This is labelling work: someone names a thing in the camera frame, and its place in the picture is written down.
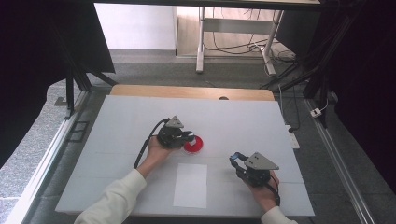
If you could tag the wooden table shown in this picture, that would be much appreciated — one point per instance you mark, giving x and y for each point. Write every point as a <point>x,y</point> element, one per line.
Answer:
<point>186,91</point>

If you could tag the black curtain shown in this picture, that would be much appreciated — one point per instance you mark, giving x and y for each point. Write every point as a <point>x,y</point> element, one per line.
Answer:
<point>31,62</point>
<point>367,77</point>

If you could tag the black metal stand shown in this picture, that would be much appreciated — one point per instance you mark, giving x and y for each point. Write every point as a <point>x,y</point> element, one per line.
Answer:
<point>70,93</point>
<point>314,81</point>

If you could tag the blue and white stamp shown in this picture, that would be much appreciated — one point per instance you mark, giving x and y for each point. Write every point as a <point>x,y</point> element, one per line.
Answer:
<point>193,141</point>

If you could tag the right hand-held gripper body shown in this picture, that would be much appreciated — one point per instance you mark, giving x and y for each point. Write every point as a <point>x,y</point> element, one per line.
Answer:
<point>258,165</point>

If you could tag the white desk frame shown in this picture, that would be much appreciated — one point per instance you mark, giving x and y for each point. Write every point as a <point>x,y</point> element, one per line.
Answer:
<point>236,26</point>

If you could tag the person's right hand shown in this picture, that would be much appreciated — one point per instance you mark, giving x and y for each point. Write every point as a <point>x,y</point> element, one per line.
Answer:
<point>264,194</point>

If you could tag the white paper sheet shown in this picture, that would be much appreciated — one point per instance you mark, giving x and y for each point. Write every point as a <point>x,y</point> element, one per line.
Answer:
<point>190,186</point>

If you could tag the aluminium floor rail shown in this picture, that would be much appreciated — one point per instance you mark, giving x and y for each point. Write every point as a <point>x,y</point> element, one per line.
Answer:
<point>339,161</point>
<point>40,161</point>

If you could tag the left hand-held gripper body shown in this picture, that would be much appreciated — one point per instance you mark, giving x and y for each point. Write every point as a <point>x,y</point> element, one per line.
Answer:
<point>169,137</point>

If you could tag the person's left hand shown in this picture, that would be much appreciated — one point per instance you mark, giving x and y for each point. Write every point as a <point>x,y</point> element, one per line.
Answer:
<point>157,152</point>

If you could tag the small white adapter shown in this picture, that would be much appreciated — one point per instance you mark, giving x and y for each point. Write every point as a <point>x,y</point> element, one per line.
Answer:
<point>316,112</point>

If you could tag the round red ink pad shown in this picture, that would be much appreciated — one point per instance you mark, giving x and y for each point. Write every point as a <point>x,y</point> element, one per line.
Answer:
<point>198,146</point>

